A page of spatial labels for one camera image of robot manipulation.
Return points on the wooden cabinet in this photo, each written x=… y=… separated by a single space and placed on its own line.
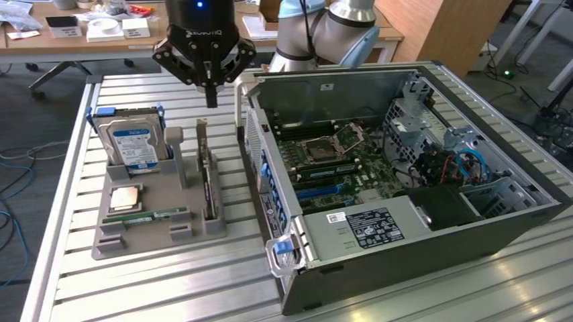
x=448 y=33

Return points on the white box black top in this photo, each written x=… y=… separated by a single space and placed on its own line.
x=63 y=28

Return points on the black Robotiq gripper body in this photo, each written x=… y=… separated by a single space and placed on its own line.
x=199 y=20

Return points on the dark grey open PC case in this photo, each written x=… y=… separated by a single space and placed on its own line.
x=402 y=278

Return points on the beige tape roll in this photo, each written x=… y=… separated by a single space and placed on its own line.
x=84 y=4

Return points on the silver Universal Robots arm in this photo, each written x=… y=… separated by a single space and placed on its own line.
x=346 y=23

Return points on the grey cup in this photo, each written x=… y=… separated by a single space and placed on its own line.
x=64 y=4

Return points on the brown cardboard box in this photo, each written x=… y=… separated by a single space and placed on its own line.
x=269 y=10

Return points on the clear plastic bag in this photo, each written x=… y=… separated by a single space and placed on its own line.
x=18 y=16

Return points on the CPU socket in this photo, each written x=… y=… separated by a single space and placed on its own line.
x=320 y=149

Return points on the black Nvidia graphics card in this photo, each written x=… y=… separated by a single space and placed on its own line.
x=210 y=188

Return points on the white floor unit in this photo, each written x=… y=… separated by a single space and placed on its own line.
x=488 y=57

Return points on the wooden desk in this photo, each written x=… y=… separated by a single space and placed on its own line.
x=392 y=33
x=44 y=47

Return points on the white paper stack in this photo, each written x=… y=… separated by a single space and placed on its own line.
x=257 y=30

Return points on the white box with tape roll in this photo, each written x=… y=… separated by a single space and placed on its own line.
x=105 y=31

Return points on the silver chipset heatsink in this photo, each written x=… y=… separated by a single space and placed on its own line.
x=373 y=195

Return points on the green RAM stick white label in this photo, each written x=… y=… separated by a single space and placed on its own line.
x=143 y=216

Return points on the metal socket cover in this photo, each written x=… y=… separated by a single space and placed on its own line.
x=349 y=137

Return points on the grey plastic parts rack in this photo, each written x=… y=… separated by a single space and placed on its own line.
x=166 y=201

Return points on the silver hard disk blue caddy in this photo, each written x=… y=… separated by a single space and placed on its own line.
x=133 y=144

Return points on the small white box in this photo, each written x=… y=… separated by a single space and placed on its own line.
x=135 y=28

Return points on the dark packet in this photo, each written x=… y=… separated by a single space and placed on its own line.
x=114 y=8

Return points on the silver CPU chip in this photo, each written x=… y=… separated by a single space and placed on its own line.
x=123 y=198

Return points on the red small item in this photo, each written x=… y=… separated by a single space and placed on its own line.
x=139 y=11

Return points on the small silver disk bay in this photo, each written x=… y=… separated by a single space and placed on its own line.
x=501 y=198

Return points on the grey power supply unit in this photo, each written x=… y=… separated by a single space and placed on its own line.
x=332 y=234

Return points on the white red label card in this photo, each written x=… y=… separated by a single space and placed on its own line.
x=22 y=35

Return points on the white desk frame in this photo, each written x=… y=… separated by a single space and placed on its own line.
x=563 y=73

